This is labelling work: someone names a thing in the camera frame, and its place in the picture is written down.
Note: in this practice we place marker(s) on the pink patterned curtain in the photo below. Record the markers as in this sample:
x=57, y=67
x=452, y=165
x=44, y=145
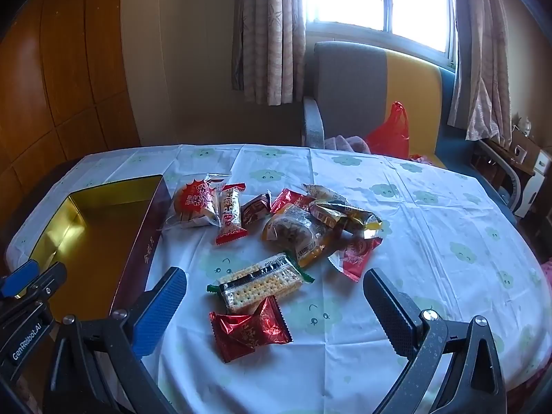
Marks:
x=271, y=30
x=483, y=51

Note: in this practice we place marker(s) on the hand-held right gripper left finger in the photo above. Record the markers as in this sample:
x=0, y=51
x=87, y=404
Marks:
x=159, y=310

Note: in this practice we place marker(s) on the white cloud-print tablecloth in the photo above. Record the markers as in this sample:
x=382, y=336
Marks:
x=431, y=233

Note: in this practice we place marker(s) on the small dark red packet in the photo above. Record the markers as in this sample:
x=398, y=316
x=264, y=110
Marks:
x=255, y=213

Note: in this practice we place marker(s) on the white cabinet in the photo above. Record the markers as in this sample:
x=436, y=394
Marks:
x=532, y=185

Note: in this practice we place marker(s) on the long red snack packet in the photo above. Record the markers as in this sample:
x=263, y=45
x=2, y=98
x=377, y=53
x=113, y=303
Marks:
x=289, y=200

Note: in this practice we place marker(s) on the red white emblem packet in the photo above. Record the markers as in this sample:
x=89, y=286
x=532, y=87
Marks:
x=356, y=256

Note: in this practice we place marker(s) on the gold black snack packet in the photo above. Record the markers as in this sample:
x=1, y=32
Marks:
x=340, y=218

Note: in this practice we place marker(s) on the wooden wardrobe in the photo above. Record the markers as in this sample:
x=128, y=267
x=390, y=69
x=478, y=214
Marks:
x=64, y=73

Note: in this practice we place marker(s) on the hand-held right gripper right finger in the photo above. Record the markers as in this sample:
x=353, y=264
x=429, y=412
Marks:
x=390, y=312

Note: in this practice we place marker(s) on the gold tin box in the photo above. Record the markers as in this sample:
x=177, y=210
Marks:
x=108, y=224

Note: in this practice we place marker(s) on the red plastic bag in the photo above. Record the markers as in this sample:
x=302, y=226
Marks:
x=390, y=133

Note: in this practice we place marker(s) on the pink cloth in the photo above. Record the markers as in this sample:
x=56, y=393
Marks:
x=345, y=143

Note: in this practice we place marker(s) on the round pastry packet red label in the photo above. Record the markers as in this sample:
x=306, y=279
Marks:
x=194, y=207

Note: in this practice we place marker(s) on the cracker packet green ends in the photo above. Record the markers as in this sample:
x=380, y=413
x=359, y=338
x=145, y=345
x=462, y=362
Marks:
x=258, y=284

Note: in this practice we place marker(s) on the shiny red foil packet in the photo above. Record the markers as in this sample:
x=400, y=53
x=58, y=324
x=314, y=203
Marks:
x=248, y=332

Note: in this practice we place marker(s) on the grey yellow blue sofa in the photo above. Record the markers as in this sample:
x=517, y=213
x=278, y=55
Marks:
x=349, y=82

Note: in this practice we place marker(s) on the cardboard box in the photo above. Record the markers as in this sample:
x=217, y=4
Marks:
x=524, y=146

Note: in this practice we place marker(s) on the clear brown pastry packet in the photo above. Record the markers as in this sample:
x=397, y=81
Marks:
x=293, y=230

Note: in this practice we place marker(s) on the red white candy packet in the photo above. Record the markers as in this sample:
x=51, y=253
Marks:
x=230, y=215

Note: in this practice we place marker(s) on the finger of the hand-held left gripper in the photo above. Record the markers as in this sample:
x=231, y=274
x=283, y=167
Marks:
x=45, y=279
x=19, y=277

